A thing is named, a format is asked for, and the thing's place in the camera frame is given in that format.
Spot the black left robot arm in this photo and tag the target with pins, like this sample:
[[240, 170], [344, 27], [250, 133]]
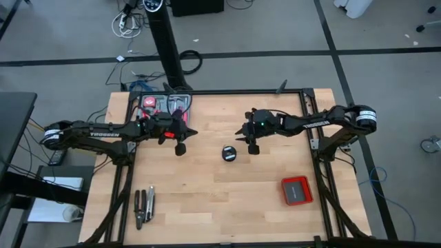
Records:
[[103, 133]]

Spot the white sheet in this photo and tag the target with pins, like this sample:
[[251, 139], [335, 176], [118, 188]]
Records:
[[44, 211]]

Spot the black tower fan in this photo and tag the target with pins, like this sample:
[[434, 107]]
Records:
[[165, 41]]

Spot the black aluminium table frame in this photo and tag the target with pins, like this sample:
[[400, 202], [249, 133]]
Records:
[[241, 92]]

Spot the grey caster wheel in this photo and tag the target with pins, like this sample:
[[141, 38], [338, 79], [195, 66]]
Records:
[[429, 145]]

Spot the black power adapter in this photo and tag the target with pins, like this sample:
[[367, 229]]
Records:
[[58, 158]]

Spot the white flat device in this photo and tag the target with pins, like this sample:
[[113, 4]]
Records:
[[63, 182]]

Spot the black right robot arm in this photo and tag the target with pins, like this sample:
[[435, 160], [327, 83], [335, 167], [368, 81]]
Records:
[[317, 124]]

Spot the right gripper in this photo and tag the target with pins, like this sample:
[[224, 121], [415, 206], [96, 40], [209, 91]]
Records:
[[262, 120]]

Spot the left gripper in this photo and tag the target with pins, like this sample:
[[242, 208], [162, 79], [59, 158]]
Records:
[[165, 127]]

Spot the clear plastic cup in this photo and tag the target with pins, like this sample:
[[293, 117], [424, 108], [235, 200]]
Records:
[[72, 213]]

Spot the black desk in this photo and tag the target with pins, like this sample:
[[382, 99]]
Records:
[[13, 117]]

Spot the white plastic object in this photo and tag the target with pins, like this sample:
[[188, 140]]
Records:
[[355, 7]]

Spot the small white adapter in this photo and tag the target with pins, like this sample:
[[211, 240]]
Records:
[[120, 58]]

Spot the black box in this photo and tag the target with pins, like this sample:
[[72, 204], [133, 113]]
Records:
[[196, 7]]

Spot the red tray with dark base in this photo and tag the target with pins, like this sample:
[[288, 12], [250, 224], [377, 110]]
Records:
[[297, 191]]

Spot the red tape measure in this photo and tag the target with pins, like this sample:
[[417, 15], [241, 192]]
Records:
[[150, 102]]

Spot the grey tool kit case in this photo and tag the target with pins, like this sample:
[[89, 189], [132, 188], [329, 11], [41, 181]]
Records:
[[160, 100]]

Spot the small silver hammer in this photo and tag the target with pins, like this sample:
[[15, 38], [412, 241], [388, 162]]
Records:
[[176, 100]]

